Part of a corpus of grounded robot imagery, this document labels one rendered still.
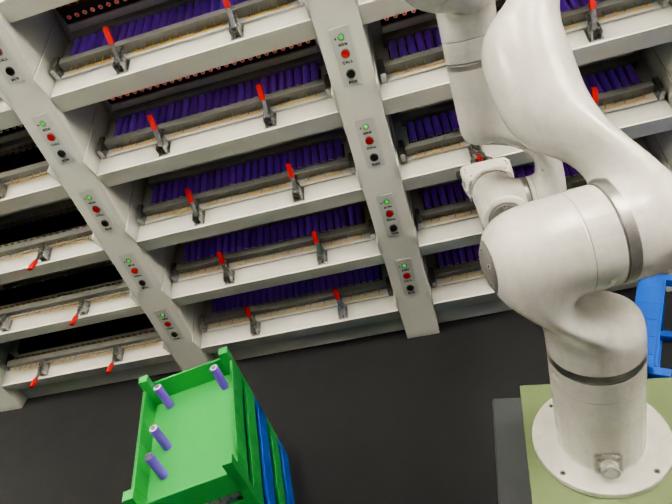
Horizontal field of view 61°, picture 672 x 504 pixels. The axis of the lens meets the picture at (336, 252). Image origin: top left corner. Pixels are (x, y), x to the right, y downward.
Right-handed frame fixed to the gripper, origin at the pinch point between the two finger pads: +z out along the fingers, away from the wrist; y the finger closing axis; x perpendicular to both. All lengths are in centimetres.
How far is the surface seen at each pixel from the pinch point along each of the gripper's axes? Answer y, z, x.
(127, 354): -113, 14, -40
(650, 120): 37.2, 5.6, -1.5
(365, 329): -39, 17, -49
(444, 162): -7.4, 7.2, -0.7
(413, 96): -11.2, 2.6, 17.0
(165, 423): -75, -36, -28
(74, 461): -126, -11, -57
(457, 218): -6.8, 13.9, -18.5
